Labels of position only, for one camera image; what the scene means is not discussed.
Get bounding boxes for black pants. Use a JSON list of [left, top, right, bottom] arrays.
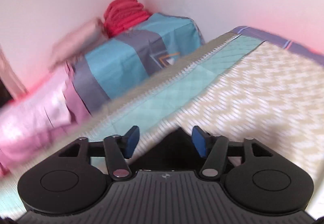
[[130, 128, 206, 172]]

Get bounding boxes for chevron patterned quilt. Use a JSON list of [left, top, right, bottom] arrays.
[[1, 34, 323, 218]]

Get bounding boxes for pink floral pillow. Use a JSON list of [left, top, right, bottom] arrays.
[[1, 65, 91, 176]]

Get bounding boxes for blue grey pillow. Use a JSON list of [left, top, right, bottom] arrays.
[[73, 13, 204, 114]]

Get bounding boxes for peach small pillow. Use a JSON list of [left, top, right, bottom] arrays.
[[48, 17, 108, 70]]

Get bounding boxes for purple striped bedsheet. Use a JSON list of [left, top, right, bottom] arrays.
[[231, 26, 324, 66]]

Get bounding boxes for red knitted blanket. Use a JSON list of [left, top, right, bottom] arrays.
[[103, 0, 151, 38]]

